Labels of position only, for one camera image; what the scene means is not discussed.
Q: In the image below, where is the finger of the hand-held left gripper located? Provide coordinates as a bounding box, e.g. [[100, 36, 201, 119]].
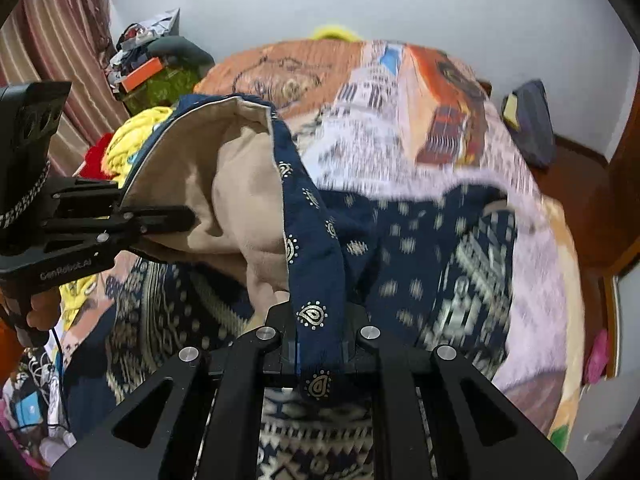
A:
[[42, 221, 194, 262], [49, 178, 197, 224]]

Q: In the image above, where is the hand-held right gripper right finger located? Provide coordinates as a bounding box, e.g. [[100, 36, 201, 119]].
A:
[[340, 304, 582, 480]]

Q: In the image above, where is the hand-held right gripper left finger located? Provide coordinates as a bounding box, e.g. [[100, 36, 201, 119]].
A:
[[49, 302, 301, 480]]

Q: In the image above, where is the navy patterned hoodie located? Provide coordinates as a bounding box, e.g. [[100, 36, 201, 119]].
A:
[[65, 92, 519, 480]]

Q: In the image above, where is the pile of clothes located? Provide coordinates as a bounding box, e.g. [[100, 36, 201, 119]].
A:
[[106, 7, 182, 83]]

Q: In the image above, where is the person's left hand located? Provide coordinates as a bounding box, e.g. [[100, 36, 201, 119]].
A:
[[26, 289, 64, 334]]

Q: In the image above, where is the red fluffy cloth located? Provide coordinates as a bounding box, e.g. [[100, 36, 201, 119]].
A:
[[79, 132, 117, 179]]

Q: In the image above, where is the yellow fleece garment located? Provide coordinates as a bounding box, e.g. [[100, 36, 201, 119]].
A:
[[59, 105, 177, 322]]

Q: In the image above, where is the striped red curtain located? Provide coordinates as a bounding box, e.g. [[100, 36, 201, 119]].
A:
[[0, 0, 128, 177]]

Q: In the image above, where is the orange box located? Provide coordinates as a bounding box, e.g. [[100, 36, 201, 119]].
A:
[[120, 57, 167, 94]]

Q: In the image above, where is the green patterned cloth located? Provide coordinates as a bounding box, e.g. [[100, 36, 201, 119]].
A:
[[124, 65, 202, 117]]

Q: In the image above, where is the grey garment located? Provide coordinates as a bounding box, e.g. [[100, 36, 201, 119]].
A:
[[145, 35, 217, 69]]

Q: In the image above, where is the pink slipper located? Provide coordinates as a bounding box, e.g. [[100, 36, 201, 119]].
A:
[[584, 329, 609, 385]]

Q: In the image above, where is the printed bed cover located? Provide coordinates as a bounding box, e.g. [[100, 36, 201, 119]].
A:
[[60, 37, 587, 453]]

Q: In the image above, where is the grey bag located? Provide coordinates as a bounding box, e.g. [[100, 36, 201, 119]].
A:
[[501, 79, 557, 169]]

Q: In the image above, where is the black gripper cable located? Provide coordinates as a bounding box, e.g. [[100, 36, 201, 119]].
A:
[[47, 329, 71, 433]]

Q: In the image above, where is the yellow ring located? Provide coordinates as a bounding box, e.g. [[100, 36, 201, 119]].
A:
[[309, 22, 364, 42]]

